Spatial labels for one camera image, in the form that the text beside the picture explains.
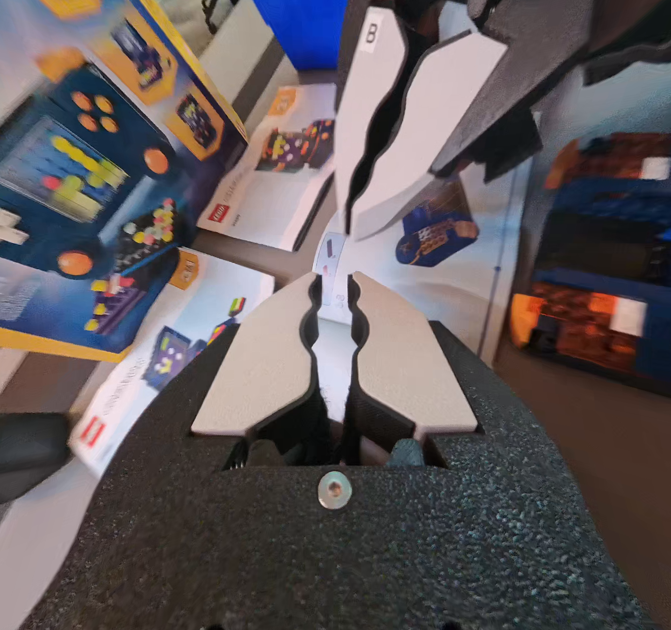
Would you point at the toy brick set box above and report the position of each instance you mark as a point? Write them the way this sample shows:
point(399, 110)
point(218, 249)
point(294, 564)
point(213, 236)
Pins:
point(131, 195)

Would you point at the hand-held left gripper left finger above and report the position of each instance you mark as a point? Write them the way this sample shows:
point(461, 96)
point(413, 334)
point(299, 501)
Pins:
point(262, 363)

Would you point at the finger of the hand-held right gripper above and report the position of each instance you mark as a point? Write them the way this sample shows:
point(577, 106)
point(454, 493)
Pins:
point(356, 90)
point(445, 90)

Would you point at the blue plastic bin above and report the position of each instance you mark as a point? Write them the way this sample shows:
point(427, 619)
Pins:
point(304, 12)

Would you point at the booklet with toy computer cover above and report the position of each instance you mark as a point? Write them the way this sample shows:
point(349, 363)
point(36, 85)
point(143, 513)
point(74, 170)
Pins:
point(199, 305)

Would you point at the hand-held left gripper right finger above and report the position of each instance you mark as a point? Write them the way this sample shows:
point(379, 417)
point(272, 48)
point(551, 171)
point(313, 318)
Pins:
point(403, 363)

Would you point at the blue orange toy brick model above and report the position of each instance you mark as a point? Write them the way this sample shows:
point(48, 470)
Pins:
point(592, 242)

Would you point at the dark grey box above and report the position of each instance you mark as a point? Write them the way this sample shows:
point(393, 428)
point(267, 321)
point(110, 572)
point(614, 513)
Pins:
point(31, 452)

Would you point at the booklet with arcade machine cover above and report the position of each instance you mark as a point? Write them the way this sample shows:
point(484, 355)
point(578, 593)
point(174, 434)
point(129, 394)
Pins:
point(262, 205)

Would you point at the instruction booklet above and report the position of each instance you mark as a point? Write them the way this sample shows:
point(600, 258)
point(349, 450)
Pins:
point(461, 284)

